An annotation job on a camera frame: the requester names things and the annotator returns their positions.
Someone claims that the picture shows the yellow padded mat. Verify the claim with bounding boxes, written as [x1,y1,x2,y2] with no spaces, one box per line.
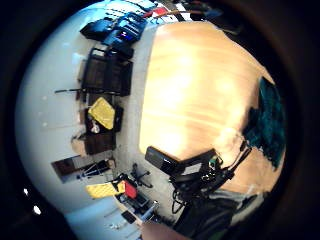
[85,181,126,200]

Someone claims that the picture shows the dark wooden low cabinet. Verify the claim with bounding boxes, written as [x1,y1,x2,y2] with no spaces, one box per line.
[83,129,118,156]

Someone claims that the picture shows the black box device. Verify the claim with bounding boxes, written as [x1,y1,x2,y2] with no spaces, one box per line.
[144,145,222,184]

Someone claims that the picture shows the teal fuzzy cloth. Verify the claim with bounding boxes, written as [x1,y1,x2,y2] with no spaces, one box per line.
[243,76,288,172]

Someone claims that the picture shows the yellow cushion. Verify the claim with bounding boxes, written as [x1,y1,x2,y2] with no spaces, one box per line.
[87,96,117,131]

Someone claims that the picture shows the the person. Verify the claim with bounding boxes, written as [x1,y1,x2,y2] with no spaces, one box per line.
[172,188,268,240]

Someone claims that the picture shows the black office chair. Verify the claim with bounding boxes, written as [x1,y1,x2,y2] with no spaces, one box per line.
[129,162,155,189]

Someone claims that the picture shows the black cable bundle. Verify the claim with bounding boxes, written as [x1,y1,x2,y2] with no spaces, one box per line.
[169,139,253,215]

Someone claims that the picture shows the blue and black backpack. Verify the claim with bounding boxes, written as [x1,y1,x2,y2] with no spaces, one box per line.
[102,11,149,51]

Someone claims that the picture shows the black bag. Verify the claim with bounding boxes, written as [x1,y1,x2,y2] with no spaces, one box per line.
[79,18,116,43]

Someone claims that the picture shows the red bag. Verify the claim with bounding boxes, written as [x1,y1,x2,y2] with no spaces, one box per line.
[123,179,138,200]

